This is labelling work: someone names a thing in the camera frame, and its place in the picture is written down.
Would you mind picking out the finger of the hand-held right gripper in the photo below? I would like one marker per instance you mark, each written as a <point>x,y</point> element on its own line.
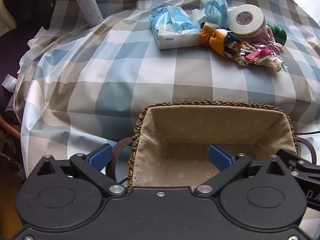
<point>291,158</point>

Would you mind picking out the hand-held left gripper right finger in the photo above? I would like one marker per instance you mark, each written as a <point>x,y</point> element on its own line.
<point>220,156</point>

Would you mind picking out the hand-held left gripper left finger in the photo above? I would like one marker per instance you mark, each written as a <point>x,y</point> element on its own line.
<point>101,156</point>

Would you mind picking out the woven basket with floral lining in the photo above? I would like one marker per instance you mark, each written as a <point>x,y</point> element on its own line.
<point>200,130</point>

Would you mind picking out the clear packet of hair clips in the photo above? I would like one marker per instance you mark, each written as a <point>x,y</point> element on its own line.
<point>252,55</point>

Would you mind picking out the white comb brush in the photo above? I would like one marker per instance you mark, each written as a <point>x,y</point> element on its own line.
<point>10,83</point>

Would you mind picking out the yellow navy white scrunchie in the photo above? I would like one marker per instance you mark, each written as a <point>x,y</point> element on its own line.
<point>212,38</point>

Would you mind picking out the green drink can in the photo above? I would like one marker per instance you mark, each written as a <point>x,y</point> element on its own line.
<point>277,31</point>

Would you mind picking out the blue floral tissue pack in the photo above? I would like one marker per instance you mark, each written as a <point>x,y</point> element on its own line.
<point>172,37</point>

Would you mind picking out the white tape roll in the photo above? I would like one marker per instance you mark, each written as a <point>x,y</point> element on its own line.
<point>252,27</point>

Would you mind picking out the blue face mask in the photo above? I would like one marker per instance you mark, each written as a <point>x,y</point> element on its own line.
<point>213,7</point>

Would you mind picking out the purple thermos bottle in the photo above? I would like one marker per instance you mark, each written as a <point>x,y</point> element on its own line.
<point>88,7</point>

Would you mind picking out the dark jacket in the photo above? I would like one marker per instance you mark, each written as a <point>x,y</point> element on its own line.
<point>27,2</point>

